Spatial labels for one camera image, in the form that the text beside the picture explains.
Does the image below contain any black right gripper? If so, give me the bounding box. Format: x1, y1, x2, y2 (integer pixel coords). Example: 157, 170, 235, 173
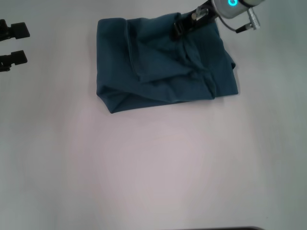
170, 7, 218, 42

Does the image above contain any teal blue printed t-shirt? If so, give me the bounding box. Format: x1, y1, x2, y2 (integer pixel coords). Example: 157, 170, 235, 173
95, 11, 238, 115

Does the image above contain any silver metal cable connector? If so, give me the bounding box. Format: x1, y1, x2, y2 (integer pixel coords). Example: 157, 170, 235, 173
191, 6, 210, 22

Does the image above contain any grey cable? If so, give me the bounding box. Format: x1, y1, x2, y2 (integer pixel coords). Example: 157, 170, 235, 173
215, 16, 240, 32

